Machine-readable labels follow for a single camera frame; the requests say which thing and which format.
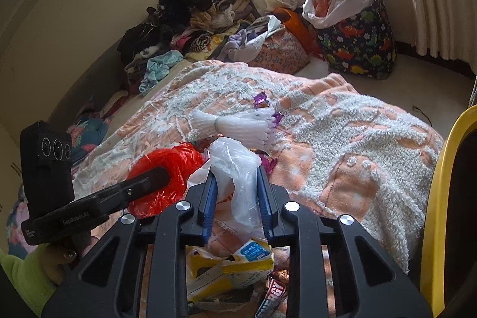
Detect red plastic bag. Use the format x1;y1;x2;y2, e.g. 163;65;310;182
127;143;205;219

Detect white plastic bag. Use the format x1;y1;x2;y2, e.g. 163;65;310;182
188;137;262;234

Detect white foam fruit net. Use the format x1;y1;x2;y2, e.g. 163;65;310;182
190;107;283;151

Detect green fleece sleeve forearm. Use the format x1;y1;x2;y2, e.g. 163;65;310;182
1;245;57;317

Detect yellow black trash bin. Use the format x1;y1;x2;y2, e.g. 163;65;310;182
420;106;476;317

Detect left hand painted nails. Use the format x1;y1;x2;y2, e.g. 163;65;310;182
38;236;99;286

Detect red candy wrapper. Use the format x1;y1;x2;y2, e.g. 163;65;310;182
254;269;289;318

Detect yellow snack box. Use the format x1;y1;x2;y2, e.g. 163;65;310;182
186;240;275;302

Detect purple candy wrapper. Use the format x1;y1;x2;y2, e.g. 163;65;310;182
254;91;269;108

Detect peach white chenille blanket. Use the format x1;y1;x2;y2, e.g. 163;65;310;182
73;61;444;270

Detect pink floral fabric bag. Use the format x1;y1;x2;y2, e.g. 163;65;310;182
248;28;310;74

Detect pile of mixed clothes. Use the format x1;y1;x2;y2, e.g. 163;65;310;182
116;0;284;95

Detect orange bag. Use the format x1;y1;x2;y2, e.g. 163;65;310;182
273;7;314;54

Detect dinosaur print laundry basket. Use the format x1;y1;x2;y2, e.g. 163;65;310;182
316;0;396;80

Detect black floor cable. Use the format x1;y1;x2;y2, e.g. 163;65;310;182
411;104;434;128

